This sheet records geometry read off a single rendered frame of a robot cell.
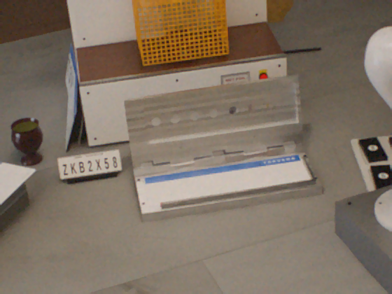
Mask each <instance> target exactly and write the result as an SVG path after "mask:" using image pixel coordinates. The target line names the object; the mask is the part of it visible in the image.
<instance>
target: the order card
mask: <svg viewBox="0 0 392 294"><path fill-rule="evenodd" d="M57 163H58V168H59V176H60V179H67V178H73V177H79V176H87V175H93V174H102V173H107V172H116V171H122V170H123V168H122V162H121V157H120V153H119V149H115V150H105V151H104V152H100V153H91V154H85V155H76V156H71V157H61V158H58V159H57Z"/></svg>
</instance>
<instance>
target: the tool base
mask: <svg viewBox="0 0 392 294"><path fill-rule="evenodd" d="M301 145H302V143H301V142H300V143H295V142H294V141H285V142H284V143H283V145H281V146H271V147H267V152H266V153H257V154H252V155H244V151H243V150H242V151H237V153H228V154H224V152H223V150H221V151H216V152H215V153H212V156H208V157H199V158H194V162H193V163H188V164H180V165H174V166H173V167H171V165H170V162H164V163H159V164H153V163H152V162H142V163H141V166H140V167H135V168H134V169H133V174H134V177H135V182H136V189H137V193H138V198H139V205H140V209H141V216H142V220H143V221H151V220H157V219H161V218H171V217H175V216H184V215H190V214H199V213H204V212H210V211H218V210H223V209H227V208H233V207H242V206H247V205H252V204H262V203H266V202H275V201H280V200H289V199H295V198H299V197H308V196H314V195H318V194H323V186H322V185H321V183H320V181H319V178H316V183H315V184H309V185H300V186H295V187H290V188H281V189H276V190H267V191H262V192H253V193H248V194H243V195H238V196H234V197H224V198H219V199H210V200H205V201H199V202H191V203H185V204H177V205H171V206H160V205H159V206H149V202H148V199H147V195H146V188H145V185H144V178H145V177H149V176H158V175H164V174H173V173H179V172H187V171H193V170H198V169H207V168H212V167H222V165H231V164H237V163H242V162H251V161H256V160H266V159H270V158H280V157H285V156H291V155H299V156H300V159H301V161H302V158H306V160H307V162H308V164H309V168H310V169H311V172H312V174H313V175H314V177H317V176H316V174H315V172H314V170H313V168H312V165H311V163H310V161H309V159H308V157H304V155H306V152H305V150H304V149H303V148H302V146H301ZM137 179H140V181H137ZM143 202H144V203H145V204H142V203H143Z"/></svg>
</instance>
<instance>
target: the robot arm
mask: <svg viewBox="0 0 392 294"><path fill-rule="evenodd" d="M364 52H365V54H364V60H363V63H364V66H365V69H366V72H367V76H368V78H369V79H370V82H371V84H372V85H373V86H374V88H375V89H376V91H377V92H378V94H379V95H381V97H382V98H383V99H384V101H385V102H386V103H387V104H388V106H389V107H390V109H391V110H392V27H387V28H383V29H380V30H379V31H377V32H376V33H375V34H373V36H372V37H371V38H370V40H369V41H368V43H367V47H366V48H365V51H364ZM374 214H375V217H376V219H377V221H379V222H380V223H381V224H382V226H383V227H384V228H386V229H387V230H389V231H391V232H392V186H391V190H388V191H386V192H385V193H383V194H382V195H381V197H380V198H379V199H377V201H376V202H375V205H374Z"/></svg>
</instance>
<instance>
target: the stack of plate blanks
mask: <svg viewBox="0 0 392 294"><path fill-rule="evenodd" d="M28 203H29V197H28V193H27V189H26V185H25V182H24V183H23V184H22V185H21V186H20V187H19V188H17V189H16V190H15V191H14V192H13V193H12V194H11V195H10V197H9V198H8V199H7V200H6V201H5V202H3V203H2V204H0V231H2V230H3V229H4V228H5V227H6V226H7V225H8V224H9V223H10V222H11V221H12V220H13V219H14V217H16V216H17V215H18V214H19V213H20V212H21V211H22V210H23V209H24V208H25V207H26V206H27V205H28Z"/></svg>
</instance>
